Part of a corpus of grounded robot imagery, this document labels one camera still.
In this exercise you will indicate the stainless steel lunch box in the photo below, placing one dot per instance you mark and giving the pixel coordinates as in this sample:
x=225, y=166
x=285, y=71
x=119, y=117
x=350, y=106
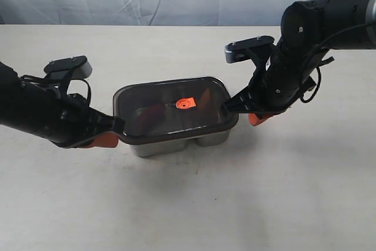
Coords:
x=176, y=142

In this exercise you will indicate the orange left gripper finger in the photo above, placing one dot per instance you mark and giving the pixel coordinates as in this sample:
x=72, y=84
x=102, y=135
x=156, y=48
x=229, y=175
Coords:
x=105, y=140

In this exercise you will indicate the red toy sausage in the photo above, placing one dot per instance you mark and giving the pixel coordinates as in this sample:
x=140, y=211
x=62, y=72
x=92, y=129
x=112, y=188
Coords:
x=151, y=116

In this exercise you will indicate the dark lid with orange seal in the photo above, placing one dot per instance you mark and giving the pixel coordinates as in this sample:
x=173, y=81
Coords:
x=173, y=110

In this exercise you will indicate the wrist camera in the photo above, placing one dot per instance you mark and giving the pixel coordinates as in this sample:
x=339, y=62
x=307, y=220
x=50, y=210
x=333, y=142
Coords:
x=76, y=67
x=258, y=50

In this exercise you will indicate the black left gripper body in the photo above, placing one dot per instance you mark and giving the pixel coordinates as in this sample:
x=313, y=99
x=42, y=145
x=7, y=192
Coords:
x=83, y=123

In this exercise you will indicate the yellow toy cheese wedge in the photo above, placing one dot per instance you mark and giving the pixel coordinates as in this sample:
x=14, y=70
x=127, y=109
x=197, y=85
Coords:
x=204, y=102

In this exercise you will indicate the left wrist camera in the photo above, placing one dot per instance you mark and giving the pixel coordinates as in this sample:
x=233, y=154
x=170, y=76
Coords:
x=76, y=67

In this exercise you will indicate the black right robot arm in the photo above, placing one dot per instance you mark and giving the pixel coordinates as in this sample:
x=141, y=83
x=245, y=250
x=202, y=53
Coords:
x=309, y=30

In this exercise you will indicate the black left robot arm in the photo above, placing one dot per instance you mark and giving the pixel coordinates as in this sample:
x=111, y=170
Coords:
x=43, y=107

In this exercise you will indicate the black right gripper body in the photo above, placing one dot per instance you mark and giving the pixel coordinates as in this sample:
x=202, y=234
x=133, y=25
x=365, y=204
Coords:
x=250, y=100

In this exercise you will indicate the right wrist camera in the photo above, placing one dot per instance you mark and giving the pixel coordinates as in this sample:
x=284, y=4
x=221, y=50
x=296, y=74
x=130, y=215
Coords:
x=258, y=50

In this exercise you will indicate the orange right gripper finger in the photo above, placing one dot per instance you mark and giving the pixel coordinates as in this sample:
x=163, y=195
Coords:
x=256, y=120

